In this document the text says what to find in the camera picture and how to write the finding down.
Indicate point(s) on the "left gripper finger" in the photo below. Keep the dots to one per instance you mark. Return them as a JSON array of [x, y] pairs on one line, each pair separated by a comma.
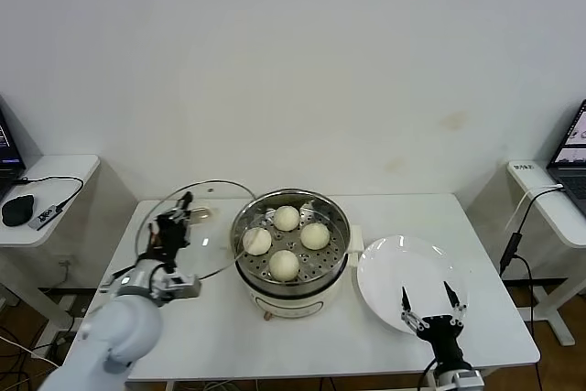
[[184, 210], [156, 228]]

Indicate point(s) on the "round glass pot lid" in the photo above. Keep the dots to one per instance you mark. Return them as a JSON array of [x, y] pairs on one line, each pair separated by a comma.
[[215, 244]]

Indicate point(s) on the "round white plate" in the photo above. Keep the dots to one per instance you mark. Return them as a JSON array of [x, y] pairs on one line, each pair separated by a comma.
[[403, 272]]

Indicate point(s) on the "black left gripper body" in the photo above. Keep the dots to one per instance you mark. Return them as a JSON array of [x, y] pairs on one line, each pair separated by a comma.
[[171, 237]]

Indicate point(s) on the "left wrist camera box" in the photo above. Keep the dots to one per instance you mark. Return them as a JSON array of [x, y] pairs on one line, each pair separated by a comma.
[[183, 288]]

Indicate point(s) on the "white desk with label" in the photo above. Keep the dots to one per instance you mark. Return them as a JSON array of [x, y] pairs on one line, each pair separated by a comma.
[[563, 221]]

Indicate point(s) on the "perforated stainless steel steamer basket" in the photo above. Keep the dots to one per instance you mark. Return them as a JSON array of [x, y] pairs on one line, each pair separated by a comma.
[[320, 267]]

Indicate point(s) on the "white steamed baozi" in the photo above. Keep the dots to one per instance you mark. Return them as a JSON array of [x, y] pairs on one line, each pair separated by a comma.
[[314, 236], [256, 241], [284, 265], [287, 218]]

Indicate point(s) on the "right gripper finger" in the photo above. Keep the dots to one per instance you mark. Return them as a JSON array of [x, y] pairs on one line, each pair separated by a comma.
[[460, 313], [409, 320]]

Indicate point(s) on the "white desk with mouse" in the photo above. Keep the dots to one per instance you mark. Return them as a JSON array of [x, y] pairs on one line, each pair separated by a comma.
[[68, 171]]

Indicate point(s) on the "black computer mouse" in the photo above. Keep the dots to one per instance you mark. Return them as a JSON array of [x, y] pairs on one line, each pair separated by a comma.
[[18, 211]]

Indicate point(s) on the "black laptop beside mouse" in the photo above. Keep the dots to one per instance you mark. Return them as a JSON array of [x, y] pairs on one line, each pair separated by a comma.
[[7, 157]]

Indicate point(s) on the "grey USB hub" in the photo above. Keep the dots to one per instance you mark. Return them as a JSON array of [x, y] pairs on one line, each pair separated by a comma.
[[45, 217]]

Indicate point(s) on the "small white desk label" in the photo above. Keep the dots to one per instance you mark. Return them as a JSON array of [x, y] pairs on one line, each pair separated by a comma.
[[524, 168]]

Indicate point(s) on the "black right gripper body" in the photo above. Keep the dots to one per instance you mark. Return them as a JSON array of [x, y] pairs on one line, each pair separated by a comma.
[[441, 338]]

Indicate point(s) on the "white wall socket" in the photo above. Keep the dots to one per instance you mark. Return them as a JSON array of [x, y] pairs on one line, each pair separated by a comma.
[[68, 263]]

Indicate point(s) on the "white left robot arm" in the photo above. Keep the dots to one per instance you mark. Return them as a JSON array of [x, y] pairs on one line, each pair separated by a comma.
[[128, 327]]

